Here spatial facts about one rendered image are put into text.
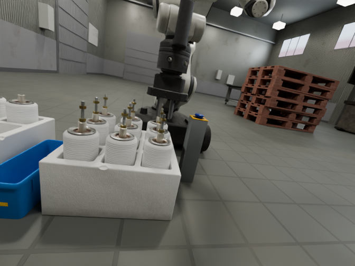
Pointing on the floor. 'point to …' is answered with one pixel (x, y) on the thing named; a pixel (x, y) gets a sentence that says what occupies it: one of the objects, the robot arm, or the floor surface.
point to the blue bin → (22, 180)
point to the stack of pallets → (285, 97)
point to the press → (346, 124)
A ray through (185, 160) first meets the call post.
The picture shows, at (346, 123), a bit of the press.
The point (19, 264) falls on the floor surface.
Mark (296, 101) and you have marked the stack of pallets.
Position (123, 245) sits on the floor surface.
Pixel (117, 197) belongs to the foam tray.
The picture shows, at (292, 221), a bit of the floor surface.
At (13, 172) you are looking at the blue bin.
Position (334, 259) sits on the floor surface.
